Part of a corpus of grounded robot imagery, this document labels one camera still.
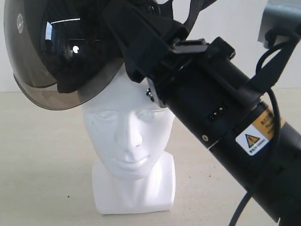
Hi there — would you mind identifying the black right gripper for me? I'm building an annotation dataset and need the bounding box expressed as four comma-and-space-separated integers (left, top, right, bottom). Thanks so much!
103, 0, 236, 108

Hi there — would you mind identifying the black helmet with visor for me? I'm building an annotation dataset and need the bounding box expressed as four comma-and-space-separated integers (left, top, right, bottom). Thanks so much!
3, 0, 217, 110

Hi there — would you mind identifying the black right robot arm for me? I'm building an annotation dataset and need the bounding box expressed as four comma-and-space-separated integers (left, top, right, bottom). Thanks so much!
102, 0, 301, 226

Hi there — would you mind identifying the white mannequin head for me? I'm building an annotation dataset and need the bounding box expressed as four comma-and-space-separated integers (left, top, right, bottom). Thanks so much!
82, 67, 176, 215

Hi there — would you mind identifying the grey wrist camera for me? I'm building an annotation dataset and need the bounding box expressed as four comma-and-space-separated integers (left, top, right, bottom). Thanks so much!
258, 0, 301, 49

